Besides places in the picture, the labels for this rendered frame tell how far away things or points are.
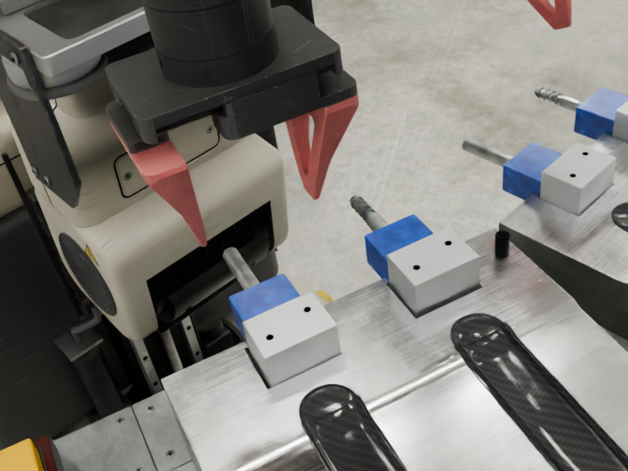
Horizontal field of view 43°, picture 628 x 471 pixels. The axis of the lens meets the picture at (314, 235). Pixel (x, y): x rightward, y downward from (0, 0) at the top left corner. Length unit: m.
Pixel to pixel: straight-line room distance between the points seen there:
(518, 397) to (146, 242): 0.42
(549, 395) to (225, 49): 0.28
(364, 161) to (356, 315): 1.65
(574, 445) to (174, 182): 0.27
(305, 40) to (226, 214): 0.46
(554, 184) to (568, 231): 0.04
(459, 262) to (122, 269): 0.37
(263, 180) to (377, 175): 1.29
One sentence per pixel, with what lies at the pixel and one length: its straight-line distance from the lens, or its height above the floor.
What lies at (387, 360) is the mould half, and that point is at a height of 0.89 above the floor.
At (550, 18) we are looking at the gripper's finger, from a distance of 0.63.
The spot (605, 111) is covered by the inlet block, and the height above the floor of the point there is 0.87.
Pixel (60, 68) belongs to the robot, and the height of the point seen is 1.03.
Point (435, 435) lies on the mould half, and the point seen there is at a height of 0.89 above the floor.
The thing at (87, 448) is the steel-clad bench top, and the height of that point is 0.80.
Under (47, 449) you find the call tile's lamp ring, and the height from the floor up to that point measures 0.82.
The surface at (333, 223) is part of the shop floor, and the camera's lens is 1.99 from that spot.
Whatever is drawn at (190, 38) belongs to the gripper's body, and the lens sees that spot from 0.36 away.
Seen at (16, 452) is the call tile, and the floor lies 0.84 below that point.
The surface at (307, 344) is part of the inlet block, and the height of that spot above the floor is 0.91.
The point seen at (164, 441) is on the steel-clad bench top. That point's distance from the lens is 0.62.
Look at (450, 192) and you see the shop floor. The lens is 2.05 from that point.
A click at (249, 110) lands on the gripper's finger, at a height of 1.09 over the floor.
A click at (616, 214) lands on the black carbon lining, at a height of 0.85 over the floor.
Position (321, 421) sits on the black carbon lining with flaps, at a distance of 0.49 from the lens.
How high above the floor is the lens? 1.28
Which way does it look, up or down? 41 degrees down
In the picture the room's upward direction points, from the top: 10 degrees counter-clockwise
